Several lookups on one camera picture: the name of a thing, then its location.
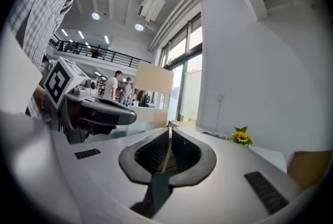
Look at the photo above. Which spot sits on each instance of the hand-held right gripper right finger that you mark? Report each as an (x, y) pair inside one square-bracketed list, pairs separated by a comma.
[(229, 191)]

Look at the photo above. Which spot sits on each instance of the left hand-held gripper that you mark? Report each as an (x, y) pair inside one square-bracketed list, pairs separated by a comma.
[(56, 82)]

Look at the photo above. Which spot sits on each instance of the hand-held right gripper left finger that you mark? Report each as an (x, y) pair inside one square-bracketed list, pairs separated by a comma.
[(99, 178)]

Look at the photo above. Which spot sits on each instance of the yellow sunflower bouquet in vase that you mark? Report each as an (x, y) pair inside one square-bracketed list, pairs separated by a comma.
[(242, 137)]

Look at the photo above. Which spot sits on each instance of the light wooden partition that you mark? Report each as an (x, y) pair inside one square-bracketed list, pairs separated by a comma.
[(153, 77)]

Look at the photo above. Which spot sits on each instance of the brown cardboard sheet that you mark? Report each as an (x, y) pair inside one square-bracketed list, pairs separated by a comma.
[(307, 165)]

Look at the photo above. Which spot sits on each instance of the round ceiling light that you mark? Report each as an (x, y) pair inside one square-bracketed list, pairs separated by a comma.
[(95, 16), (139, 27)]

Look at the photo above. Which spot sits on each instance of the black framed window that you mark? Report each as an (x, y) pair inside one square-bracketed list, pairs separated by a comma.
[(185, 56)]

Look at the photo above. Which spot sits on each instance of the white ceiling air conditioner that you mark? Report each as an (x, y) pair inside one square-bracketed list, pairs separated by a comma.
[(152, 8)]

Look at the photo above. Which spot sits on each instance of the person's checked shirt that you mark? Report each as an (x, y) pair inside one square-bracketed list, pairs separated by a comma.
[(44, 9)]

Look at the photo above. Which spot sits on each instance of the white wall switch box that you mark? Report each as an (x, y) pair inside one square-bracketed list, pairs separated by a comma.
[(220, 98)]

